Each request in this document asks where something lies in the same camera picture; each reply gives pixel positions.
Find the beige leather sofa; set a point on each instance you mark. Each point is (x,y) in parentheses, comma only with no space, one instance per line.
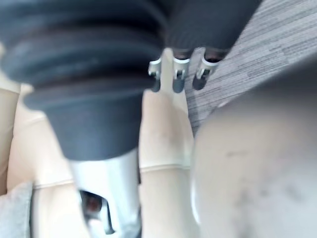
(163,129)

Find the silver robot leg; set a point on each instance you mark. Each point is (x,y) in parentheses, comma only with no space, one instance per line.
(257,161)

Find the grey fabric cushion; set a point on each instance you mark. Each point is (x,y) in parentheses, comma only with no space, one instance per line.
(15,210)

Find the right robot hand black cloth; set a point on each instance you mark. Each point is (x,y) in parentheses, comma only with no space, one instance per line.
(86,74)

